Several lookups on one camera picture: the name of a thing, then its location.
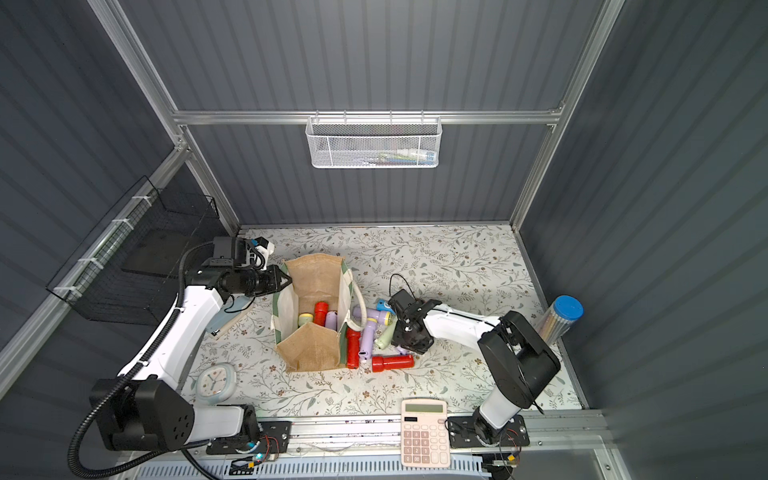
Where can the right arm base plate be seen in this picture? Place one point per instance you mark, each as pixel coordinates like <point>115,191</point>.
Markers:
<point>473,431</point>

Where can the red flashlight top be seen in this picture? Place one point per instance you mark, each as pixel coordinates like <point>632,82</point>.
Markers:
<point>320,310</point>

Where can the purple flashlight upper left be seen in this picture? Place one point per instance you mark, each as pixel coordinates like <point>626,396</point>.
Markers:
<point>380,316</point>

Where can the pale green flashlight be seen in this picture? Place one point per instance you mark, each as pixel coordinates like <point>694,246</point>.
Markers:
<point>305,318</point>
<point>385,338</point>

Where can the red flashlight left vertical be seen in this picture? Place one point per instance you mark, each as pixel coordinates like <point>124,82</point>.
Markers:
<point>353,349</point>

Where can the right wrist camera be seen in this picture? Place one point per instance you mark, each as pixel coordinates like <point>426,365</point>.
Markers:
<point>401,300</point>

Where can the pale green flashlight top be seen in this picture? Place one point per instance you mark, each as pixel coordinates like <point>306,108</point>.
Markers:
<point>305,318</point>

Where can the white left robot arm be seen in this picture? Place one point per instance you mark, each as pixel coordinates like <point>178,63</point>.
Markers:
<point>142,408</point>

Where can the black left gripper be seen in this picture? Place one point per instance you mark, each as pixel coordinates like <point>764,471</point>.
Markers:
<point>271,282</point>

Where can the red flashlight bottom horizontal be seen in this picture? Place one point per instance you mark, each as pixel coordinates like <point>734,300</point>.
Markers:
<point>384,363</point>

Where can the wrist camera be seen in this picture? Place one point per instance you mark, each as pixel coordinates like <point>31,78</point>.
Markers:
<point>236,252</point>
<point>401,300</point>

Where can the black wire side basket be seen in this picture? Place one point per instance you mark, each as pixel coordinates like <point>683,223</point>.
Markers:
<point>128,274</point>

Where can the pink desk calculator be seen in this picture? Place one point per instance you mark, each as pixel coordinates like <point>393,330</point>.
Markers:
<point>424,435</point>

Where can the blue flashlight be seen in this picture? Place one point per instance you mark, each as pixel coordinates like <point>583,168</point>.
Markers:
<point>382,305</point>

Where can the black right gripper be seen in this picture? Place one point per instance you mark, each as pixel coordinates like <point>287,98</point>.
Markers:
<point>411,324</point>

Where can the white wire wall basket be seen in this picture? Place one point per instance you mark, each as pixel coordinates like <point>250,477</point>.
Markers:
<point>339,144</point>

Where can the markers in wall basket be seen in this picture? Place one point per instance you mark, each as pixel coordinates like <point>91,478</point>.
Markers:
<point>401,158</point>

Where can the purple flashlight vertical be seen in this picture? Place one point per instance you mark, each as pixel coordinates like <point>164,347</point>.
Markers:
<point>331,320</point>
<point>367,340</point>

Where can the blue lid pencil tube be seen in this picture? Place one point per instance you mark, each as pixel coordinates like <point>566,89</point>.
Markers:
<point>564,311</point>

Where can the pale green flashlight centre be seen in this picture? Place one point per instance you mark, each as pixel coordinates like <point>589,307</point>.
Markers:
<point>385,338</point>

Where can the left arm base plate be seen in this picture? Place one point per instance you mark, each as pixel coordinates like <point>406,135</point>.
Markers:
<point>267,437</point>

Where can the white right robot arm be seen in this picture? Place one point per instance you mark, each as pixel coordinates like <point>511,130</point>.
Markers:
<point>520,362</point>

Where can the grey blue stapler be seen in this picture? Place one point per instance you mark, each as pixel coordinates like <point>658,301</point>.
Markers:
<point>230,313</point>

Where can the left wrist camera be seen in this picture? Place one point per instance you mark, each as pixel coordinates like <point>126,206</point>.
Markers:
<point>236,252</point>

